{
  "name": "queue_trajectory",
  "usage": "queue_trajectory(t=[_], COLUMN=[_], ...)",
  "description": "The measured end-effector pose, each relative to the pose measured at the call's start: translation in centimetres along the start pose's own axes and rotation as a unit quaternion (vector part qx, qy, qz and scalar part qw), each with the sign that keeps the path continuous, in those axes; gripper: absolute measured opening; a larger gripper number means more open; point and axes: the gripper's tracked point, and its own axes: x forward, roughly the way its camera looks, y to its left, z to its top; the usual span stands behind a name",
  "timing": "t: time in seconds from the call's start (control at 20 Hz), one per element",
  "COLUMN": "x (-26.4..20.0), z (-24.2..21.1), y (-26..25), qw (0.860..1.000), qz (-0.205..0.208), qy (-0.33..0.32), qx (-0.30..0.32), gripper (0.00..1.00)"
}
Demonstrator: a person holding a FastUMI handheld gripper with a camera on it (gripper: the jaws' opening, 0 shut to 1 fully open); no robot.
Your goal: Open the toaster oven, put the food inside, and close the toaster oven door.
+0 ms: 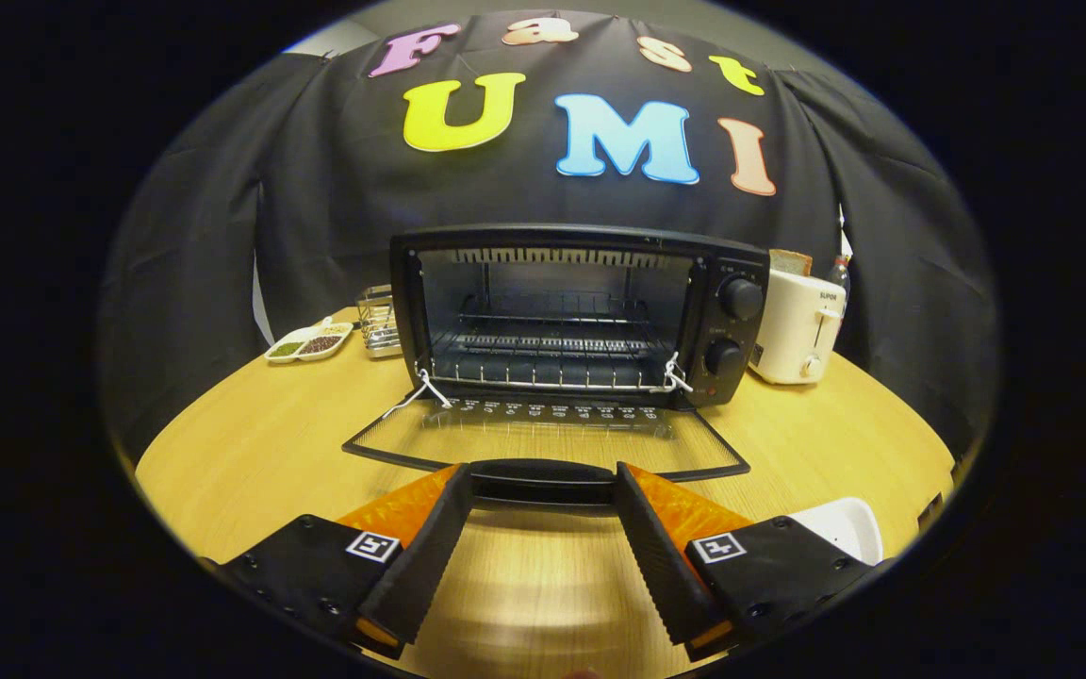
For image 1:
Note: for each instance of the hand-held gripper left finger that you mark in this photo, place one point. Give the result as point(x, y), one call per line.
point(425, 566)

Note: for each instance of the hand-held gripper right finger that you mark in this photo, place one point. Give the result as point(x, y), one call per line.
point(661, 566)

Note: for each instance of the white square food tray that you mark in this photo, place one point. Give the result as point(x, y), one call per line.
point(845, 528)

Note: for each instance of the black toaster oven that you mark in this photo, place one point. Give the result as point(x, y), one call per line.
point(732, 259)

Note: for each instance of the white pop-up toaster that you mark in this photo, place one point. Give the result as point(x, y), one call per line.
point(793, 325)

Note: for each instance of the white divided seed dish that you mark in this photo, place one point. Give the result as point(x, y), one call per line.
point(303, 344)

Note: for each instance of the bread slice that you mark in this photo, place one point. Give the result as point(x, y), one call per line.
point(791, 262)

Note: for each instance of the clear plastic bottle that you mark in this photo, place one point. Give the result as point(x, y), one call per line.
point(840, 273)

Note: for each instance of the black backdrop cloth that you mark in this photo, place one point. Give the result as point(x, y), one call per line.
point(317, 207)

